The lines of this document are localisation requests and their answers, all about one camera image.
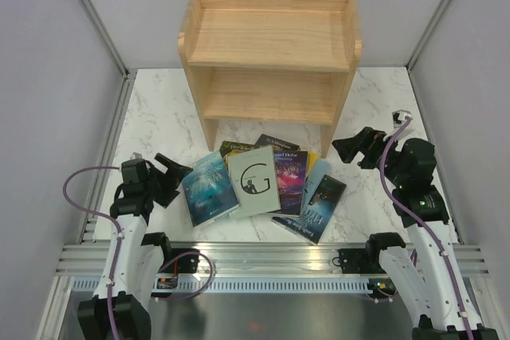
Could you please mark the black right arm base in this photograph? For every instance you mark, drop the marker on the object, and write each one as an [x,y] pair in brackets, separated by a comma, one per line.
[356,261]

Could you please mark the black Moon and Sixpence book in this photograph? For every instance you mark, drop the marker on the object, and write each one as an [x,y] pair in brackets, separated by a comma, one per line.
[276,143]

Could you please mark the green Alice Wonderland book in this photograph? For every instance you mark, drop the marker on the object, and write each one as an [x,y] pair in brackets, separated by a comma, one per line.
[229,147]

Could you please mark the wooden two-tier shelf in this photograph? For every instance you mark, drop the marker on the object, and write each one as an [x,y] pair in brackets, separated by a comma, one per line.
[287,61]

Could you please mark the white slotted cable duct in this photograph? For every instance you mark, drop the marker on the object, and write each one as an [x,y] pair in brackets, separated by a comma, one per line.
[188,284]

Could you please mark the blue 20000 Leagues book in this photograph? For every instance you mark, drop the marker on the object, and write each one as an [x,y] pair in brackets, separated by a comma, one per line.
[209,191]

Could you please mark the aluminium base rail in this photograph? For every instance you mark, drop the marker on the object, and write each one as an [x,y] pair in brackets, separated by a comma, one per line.
[230,259]

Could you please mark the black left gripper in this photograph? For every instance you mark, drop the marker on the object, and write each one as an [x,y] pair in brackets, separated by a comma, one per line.
[172,177]

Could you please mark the dark Wuthering Heights book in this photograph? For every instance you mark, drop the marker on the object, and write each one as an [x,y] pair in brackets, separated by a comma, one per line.
[313,220]

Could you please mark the left aluminium frame post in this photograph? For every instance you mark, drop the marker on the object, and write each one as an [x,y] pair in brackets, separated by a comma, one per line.
[100,28]

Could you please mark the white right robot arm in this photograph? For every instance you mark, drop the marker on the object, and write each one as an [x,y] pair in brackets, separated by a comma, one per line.
[433,292]

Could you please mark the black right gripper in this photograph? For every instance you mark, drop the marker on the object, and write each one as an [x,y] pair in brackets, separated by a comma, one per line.
[367,141]

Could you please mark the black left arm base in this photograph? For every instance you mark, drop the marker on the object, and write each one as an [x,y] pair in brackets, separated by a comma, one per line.
[180,260]

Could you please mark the yellow paperback book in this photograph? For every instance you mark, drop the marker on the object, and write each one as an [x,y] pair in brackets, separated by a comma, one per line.
[312,158]

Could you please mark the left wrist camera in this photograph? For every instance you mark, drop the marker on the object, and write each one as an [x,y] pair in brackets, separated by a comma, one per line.
[136,155]

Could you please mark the purple Robinson Crusoe book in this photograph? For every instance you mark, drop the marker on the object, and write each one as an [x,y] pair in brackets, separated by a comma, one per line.
[291,168]

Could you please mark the right aluminium frame post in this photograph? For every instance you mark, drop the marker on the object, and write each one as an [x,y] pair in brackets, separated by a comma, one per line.
[432,24]

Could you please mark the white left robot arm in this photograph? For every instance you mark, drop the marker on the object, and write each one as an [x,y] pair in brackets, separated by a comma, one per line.
[118,308]

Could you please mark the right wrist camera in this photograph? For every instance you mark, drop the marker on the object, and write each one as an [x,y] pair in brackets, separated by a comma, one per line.
[401,118]

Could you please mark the light blue paperback book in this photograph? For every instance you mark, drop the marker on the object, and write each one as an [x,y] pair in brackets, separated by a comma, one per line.
[318,171]

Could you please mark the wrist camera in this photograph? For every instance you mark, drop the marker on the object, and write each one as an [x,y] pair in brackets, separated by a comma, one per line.
[136,155]
[401,118]

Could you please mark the pale green Gatsby book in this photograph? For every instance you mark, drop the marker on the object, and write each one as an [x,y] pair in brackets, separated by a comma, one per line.
[254,178]

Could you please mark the aluminium frame post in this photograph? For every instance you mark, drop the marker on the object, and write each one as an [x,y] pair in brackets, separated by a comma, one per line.
[432,24]
[100,28]

